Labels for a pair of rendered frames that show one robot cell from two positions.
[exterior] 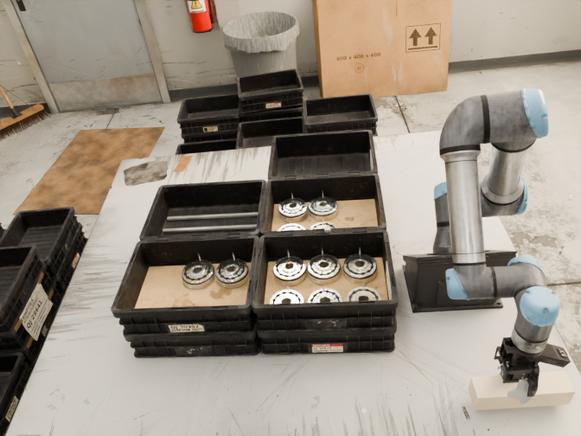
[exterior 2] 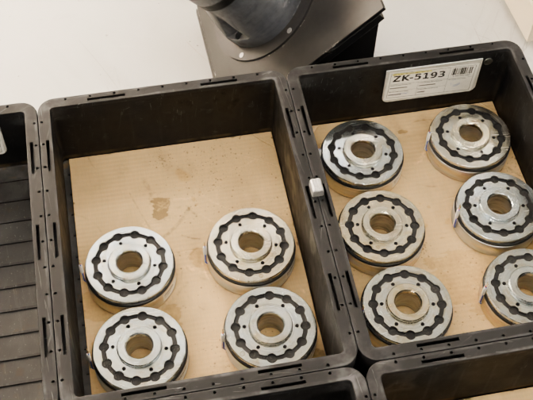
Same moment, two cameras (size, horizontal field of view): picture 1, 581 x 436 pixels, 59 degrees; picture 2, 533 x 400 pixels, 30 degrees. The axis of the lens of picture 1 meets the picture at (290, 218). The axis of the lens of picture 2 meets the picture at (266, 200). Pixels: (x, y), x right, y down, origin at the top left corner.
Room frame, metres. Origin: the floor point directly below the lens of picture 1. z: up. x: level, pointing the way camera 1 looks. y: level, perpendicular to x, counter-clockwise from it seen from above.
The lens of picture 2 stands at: (1.46, 0.48, 1.84)
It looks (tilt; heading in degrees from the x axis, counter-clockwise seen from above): 56 degrees down; 251
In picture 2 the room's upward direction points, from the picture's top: 2 degrees clockwise
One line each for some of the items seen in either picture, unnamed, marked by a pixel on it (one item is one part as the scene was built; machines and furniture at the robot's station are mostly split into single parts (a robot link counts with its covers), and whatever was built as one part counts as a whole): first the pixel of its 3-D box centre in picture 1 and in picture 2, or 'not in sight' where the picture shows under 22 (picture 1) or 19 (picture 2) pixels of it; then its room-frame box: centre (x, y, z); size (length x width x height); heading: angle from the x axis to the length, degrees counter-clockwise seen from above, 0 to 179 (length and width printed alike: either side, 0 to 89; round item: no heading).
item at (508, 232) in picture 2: (325, 302); (498, 206); (0.97, -0.07, 0.86); 0.10 x 0.10 x 0.01
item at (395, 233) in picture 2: (323, 265); (382, 224); (1.11, -0.08, 0.86); 0.05 x 0.05 x 0.01
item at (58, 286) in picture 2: (322, 204); (185, 226); (1.34, -0.11, 0.92); 0.40 x 0.30 x 0.02; 83
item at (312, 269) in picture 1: (323, 266); (381, 226); (1.11, -0.08, 0.86); 0.10 x 0.10 x 0.01
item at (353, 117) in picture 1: (341, 142); not in sight; (2.59, -0.35, 0.37); 0.40 x 0.30 x 0.45; 86
